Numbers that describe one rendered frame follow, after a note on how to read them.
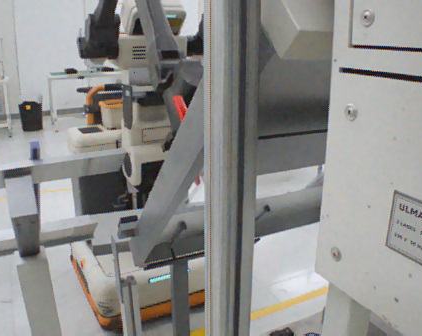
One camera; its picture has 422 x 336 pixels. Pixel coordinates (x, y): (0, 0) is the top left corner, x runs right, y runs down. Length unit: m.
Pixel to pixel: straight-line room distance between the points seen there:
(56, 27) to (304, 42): 7.18
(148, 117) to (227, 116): 1.24
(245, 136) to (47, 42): 7.15
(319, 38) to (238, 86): 0.09
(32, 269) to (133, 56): 0.93
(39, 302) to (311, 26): 0.69
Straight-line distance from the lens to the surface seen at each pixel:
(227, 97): 0.36
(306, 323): 0.92
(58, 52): 7.49
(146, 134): 1.57
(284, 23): 0.38
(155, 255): 1.00
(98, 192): 1.85
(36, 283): 0.83
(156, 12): 0.93
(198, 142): 0.51
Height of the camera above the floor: 1.18
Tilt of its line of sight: 17 degrees down
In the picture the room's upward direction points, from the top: straight up
